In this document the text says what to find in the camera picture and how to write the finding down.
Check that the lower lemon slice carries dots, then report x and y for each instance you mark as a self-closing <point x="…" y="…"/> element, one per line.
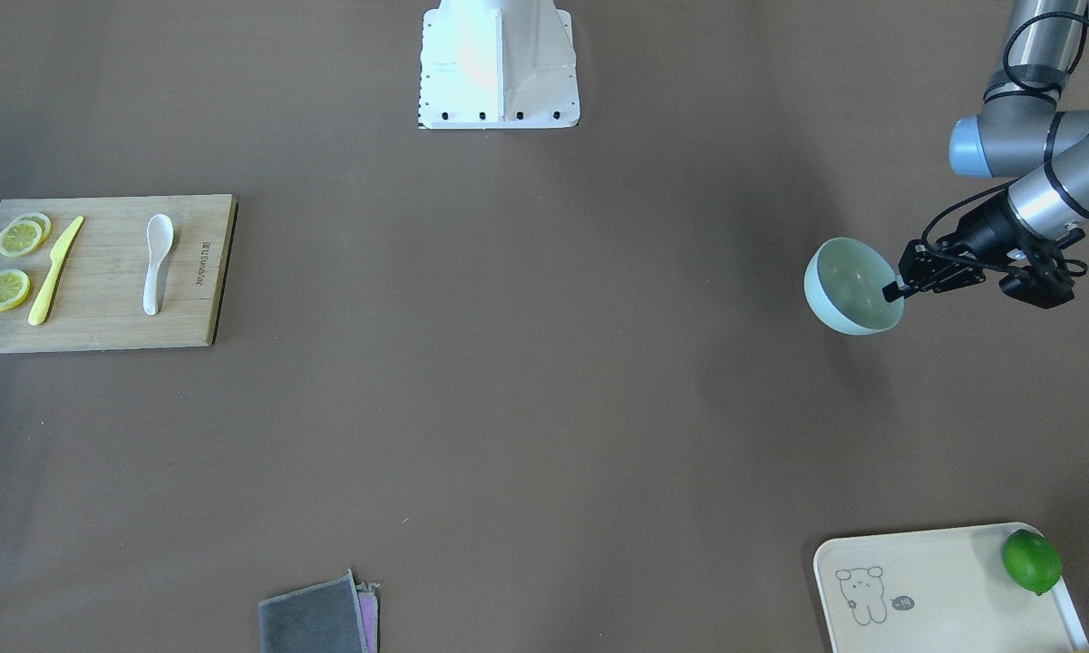
<point x="15" y="287"/>

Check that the pink folded cloth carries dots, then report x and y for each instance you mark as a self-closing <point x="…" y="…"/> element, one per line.
<point x="370" y="612"/>

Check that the bamboo cutting board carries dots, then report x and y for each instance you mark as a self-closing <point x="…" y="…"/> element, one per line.
<point x="97" y="303"/>

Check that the light green bowl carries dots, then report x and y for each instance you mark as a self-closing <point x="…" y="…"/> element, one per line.
<point x="844" y="284"/>

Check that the green lime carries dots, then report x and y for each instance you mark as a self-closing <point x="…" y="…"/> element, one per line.
<point x="1031" y="561"/>

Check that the rear lemon slice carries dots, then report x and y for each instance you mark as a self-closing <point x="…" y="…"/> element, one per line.
<point x="43" y="221"/>

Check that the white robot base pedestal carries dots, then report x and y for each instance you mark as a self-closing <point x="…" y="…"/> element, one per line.
<point x="498" y="65"/>

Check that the white ceramic spoon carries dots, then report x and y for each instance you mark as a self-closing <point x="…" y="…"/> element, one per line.
<point x="159" y="234"/>

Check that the cream rabbit tray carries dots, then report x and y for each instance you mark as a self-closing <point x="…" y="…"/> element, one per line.
<point x="944" y="590"/>

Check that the upper lemon slice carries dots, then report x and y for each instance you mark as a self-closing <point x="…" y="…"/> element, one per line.
<point x="21" y="238"/>

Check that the yellow plastic knife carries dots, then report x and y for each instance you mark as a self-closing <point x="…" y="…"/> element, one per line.
<point x="58" y="255"/>

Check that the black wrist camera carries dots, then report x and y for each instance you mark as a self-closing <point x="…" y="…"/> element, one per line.
<point x="1047" y="279"/>

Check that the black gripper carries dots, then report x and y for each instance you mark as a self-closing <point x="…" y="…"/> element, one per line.
<point x="983" y="230"/>

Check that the grey folded cloth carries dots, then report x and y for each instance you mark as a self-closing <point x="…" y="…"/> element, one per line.
<point x="321" y="618"/>

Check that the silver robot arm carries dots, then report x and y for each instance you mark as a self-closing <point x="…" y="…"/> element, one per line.
<point x="1022" y="228"/>

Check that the lemon slice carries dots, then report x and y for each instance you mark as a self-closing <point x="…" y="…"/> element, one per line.
<point x="43" y="221"/>
<point x="21" y="238"/>
<point x="15" y="287"/>

